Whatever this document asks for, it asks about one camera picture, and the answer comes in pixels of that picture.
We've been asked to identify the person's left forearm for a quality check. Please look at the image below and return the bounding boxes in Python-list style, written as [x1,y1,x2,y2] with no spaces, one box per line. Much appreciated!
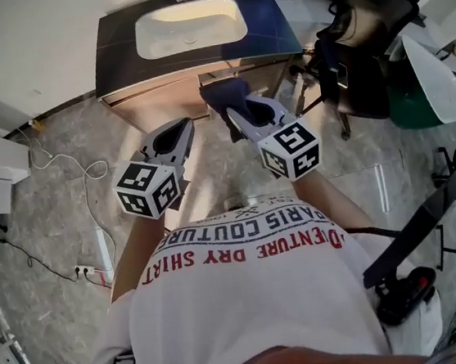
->
[100,212,174,304]

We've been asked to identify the person's right forearm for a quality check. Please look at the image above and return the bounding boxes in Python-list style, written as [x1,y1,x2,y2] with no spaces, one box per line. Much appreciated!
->
[291,164,377,240]

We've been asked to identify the dark blue cloth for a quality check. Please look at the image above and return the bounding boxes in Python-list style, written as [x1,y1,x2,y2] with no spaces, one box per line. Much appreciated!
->
[197,75,258,147]

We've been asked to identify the white sink basin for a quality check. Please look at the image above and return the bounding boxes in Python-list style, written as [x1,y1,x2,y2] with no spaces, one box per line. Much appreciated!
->
[131,0,251,62]

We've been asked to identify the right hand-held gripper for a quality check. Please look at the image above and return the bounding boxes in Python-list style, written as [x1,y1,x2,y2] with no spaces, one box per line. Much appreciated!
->
[224,87,324,190]

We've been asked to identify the black cable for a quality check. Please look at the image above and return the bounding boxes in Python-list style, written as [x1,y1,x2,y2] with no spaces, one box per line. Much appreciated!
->
[0,204,79,291]

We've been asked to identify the black office chair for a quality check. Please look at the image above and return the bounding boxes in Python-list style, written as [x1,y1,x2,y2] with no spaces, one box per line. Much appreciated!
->
[298,0,440,145]

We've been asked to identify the black device with red button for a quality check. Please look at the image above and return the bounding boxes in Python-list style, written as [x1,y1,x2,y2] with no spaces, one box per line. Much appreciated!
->
[371,265,443,328]

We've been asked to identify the green bin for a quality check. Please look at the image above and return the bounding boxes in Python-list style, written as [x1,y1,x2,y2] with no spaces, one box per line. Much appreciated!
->
[384,79,447,134]

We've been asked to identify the dark vanity top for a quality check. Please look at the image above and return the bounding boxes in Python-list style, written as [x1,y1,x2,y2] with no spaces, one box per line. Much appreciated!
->
[84,0,308,104]

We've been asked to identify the white cable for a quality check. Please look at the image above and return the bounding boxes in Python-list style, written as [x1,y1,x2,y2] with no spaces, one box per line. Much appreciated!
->
[14,117,122,280]

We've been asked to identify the black strap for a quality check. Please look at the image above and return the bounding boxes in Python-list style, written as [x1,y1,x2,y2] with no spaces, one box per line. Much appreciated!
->
[350,167,456,290]

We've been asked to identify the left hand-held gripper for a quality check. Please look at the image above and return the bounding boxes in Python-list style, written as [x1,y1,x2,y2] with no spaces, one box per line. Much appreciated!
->
[106,115,205,225]

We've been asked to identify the white printed shirt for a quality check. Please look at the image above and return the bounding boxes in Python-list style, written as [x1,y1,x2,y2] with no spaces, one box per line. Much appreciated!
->
[70,173,449,364]

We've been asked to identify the white oval panel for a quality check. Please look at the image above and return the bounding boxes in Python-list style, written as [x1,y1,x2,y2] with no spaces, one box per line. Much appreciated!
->
[400,28,456,128]

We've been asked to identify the wooden vanity cabinet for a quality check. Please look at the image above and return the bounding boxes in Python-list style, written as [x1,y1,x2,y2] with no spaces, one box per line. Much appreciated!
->
[98,52,292,132]

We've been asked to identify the white power strip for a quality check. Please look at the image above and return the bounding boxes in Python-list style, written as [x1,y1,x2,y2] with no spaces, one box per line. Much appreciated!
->
[72,262,97,279]

